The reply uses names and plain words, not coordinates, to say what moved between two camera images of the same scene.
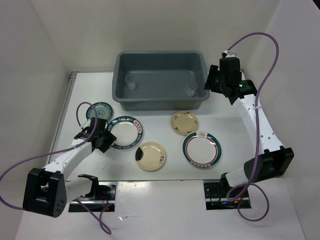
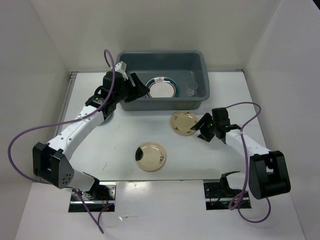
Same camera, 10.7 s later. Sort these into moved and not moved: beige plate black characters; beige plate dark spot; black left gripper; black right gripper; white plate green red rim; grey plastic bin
Moved: black right gripper; white plate green red rim; black left gripper
Not moved: grey plastic bin; beige plate black characters; beige plate dark spot
